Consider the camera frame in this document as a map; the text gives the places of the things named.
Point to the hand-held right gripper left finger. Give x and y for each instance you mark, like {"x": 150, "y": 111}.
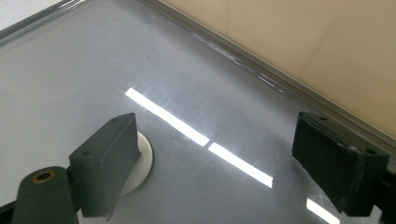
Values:
{"x": 102, "y": 161}

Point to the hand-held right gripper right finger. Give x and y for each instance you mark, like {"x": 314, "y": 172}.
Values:
{"x": 336, "y": 161}

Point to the clear plastic box lid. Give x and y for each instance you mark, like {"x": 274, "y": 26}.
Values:
{"x": 218, "y": 93}

